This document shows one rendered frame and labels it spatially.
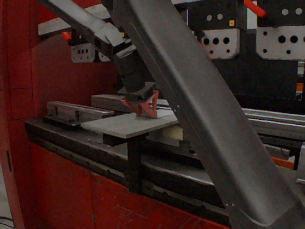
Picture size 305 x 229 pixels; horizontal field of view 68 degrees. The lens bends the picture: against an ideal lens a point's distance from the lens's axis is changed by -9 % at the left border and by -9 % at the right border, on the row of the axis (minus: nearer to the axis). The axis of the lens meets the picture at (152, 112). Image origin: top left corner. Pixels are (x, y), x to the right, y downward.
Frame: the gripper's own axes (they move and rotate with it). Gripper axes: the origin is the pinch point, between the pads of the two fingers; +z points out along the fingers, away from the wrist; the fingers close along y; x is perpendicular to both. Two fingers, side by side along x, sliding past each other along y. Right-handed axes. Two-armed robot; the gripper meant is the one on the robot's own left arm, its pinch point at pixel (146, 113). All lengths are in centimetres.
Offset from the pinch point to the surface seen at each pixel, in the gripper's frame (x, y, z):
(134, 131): 12.8, -8.9, -5.2
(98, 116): -3.3, 33.7, 9.0
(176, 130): -4.1, -5.7, 8.6
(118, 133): 15.9, -7.0, -6.7
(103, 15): -20.9, 27.2, -27.2
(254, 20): -452, 119, 109
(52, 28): -20, 69, -28
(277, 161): -121, -4, 141
